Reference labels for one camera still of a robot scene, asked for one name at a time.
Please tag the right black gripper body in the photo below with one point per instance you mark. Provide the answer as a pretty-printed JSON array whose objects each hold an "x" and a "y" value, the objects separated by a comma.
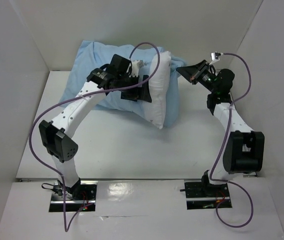
[{"x": 198, "y": 73}]

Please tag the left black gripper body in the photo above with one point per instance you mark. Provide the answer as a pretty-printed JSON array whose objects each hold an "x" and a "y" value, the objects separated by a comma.
[{"x": 134, "y": 93}]

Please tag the light blue pillowcase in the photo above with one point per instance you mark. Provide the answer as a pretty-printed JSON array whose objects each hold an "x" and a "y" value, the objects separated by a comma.
[{"x": 92, "y": 55}]

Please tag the white pillow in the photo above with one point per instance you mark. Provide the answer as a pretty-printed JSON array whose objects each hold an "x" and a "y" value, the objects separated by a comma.
[{"x": 155, "y": 111}]

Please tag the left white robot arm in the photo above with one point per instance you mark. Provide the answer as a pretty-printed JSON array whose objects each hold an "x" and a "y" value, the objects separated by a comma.
[{"x": 57, "y": 134}]

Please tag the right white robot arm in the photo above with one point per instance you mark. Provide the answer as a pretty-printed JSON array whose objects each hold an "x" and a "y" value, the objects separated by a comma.
[{"x": 207, "y": 181}]

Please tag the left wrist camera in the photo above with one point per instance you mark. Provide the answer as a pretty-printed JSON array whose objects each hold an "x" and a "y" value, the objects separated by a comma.
[{"x": 118, "y": 65}]

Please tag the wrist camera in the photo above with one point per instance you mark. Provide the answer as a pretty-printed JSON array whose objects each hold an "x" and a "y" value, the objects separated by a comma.
[
  {"x": 215, "y": 57},
  {"x": 118, "y": 65}
]

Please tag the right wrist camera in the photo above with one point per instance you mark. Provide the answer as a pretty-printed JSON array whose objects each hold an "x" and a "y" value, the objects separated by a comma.
[{"x": 215, "y": 57}]

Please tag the aluminium rail frame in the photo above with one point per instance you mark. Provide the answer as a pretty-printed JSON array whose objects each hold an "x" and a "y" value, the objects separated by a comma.
[{"x": 236, "y": 155}]

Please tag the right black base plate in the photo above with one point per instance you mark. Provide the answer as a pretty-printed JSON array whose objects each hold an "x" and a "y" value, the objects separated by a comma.
[{"x": 200, "y": 198}]

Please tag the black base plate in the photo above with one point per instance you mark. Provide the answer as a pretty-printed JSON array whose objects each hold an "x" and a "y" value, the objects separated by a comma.
[
  {"x": 84, "y": 197},
  {"x": 200, "y": 198}
]

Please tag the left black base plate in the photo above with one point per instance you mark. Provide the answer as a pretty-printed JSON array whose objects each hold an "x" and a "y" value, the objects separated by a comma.
[{"x": 84, "y": 197}]

